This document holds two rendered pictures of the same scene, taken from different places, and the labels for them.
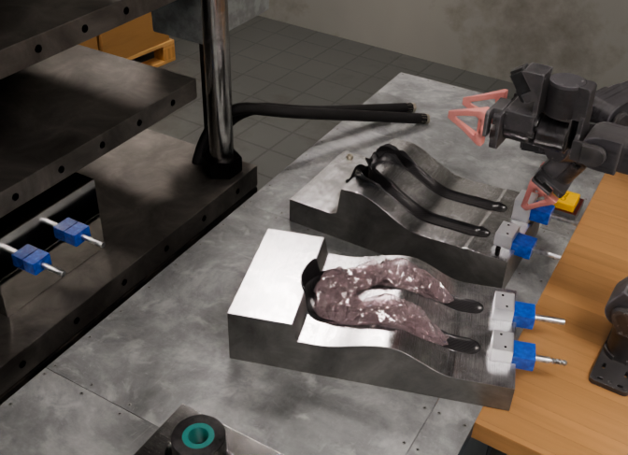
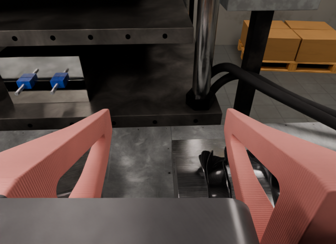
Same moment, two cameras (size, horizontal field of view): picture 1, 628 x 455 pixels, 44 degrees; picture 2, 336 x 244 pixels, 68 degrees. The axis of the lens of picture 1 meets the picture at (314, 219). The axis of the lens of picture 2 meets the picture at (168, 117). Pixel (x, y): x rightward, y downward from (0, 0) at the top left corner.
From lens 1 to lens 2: 1.34 m
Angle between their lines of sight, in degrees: 47
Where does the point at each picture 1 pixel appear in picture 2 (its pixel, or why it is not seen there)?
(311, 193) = (190, 148)
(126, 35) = (315, 51)
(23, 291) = (23, 95)
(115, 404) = not seen: outside the picture
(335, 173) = not seen: hidden behind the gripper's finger
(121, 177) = (154, 78)
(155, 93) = (156, 25)
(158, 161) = (181, 81)
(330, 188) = not seen: hidden behind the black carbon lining
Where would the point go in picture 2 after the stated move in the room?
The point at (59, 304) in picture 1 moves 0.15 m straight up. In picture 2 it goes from (30, 111) to (13, 71)
